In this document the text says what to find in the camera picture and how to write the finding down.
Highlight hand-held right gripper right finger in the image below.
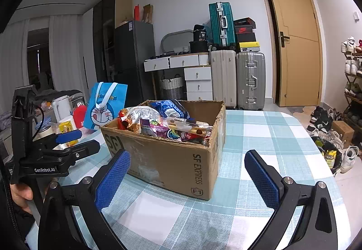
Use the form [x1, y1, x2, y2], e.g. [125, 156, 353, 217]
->
[244, 149, 338, 250]

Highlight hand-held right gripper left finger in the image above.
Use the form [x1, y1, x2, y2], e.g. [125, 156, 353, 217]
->
[37, 149, 132, 250]

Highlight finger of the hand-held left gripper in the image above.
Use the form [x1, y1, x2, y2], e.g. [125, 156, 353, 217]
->
[60, 139, 101, 165]
[55, 129, 83, 145]

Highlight cardboard box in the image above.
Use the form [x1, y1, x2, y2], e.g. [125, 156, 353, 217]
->
[100, 99, 227, 201]

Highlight white noodle snack bag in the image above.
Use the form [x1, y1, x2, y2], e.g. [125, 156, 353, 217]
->
[121, 107, 162, 133]

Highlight large purple candy bag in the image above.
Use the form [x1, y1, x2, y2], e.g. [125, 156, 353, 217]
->
[148, 123, 171, 139]

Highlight biscuit stick packets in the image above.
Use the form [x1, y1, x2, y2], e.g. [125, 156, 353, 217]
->
[167, 120, 212, 136]

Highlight person's left hand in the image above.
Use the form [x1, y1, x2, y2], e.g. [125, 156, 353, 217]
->
[10, 179, 57, 214]

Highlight yellow carton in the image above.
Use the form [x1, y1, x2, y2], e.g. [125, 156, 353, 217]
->
[58, 121, 80, 146]

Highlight red pouch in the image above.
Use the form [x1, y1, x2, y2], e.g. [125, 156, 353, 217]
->
[73, 104, 88, 129]

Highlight tape roll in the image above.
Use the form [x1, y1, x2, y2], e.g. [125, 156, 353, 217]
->
[38, 125, 53, 139]

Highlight white kettle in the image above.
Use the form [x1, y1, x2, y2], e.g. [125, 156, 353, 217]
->
[52, 95, 72, 123]

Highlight dark bag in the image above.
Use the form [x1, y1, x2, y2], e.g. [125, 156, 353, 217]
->
[35, 89, 85, 106]

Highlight blue cartoon tote bag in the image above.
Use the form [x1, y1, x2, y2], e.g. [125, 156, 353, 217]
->
[83, 82, 128, 130]

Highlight checked tablecloth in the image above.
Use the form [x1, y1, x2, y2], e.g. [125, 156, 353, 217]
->
[27, 110, 351, 250]

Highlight trash bin with black bag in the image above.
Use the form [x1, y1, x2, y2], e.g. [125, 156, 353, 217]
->
[312, 137, 343, 175]

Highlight white curtain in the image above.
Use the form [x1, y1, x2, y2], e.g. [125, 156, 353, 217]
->
[49, 14, 85, 98]

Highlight pile of shoes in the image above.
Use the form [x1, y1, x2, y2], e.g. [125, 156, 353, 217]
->
[307, 106, 362, 174]

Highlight blue cookie bag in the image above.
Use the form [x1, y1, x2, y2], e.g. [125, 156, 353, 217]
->
[148, 99, 191, 120]

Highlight small brown cardboard carton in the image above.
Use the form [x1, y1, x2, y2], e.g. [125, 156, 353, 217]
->
[331, 120, 355, 141]

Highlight black refrigerator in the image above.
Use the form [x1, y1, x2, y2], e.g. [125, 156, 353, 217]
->
[114, 20, 156, 103]

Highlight silver suitcase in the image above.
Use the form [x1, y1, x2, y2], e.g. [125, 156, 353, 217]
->
[236, 52, 266, 111]

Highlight dark tall cabinet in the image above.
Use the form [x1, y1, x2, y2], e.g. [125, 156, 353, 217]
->
[93, 0, 133, 86]

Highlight beige suitcase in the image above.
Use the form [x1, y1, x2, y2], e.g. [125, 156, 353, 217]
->
[211, 50, 237, 110]

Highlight woven laundry basket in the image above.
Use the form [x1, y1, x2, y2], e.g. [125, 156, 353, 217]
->
[161, 75, 184, 100]

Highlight white drawer cabinet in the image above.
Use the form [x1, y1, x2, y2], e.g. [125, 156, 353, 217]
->
[144, 53, 213, 102]

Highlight shoe rack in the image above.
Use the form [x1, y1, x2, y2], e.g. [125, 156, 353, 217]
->
[341, 36, 362, 149]

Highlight yellow black shoe box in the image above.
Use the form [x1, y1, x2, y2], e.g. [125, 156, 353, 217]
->
[238, 41, 260, 53]

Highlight grey oval tub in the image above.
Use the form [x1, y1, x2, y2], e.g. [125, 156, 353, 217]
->
[161, 30, 194, 55]

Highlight wooden door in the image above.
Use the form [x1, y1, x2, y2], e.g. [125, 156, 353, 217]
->
[263, 0, 323, 107]

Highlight brown paper bag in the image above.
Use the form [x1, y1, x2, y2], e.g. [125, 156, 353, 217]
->
[142, 4, 154, 23]

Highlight black round box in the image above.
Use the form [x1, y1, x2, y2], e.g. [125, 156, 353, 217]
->
[189, 41, 210, 54]

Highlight grey red shoe box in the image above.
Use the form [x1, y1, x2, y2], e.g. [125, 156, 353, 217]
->
[234, 26, 255, 35]

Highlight black labelled canister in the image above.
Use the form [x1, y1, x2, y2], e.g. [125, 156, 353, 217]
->
[193, 24, 208, 42]

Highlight teal suitcase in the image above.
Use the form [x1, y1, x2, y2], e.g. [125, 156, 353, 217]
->
[209, 2, 236, 47]

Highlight black cable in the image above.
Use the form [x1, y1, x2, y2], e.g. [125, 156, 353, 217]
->
[32, 107, 45, 140]

